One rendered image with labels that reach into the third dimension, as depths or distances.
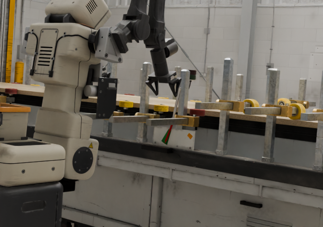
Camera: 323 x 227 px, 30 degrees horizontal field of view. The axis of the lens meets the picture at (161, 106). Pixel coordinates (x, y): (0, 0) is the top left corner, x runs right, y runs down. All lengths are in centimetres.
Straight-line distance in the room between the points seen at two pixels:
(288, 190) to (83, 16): 125
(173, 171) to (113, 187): 67
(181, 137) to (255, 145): 38
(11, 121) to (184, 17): 985
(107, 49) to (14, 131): 44
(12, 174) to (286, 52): 904
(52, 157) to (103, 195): 179
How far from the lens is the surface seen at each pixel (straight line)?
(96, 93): 232
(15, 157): 193
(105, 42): 218
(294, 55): 1064
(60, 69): 225
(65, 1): 236
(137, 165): 331
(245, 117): 308
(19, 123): 212
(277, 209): 315
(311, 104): 421
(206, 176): 306
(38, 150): 199
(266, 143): 285
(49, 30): 232
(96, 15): 234
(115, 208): 374
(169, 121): 292
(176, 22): 1192
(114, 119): 299
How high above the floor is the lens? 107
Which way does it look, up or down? 3 degrees down
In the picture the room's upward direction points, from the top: 4 degrees clockwise
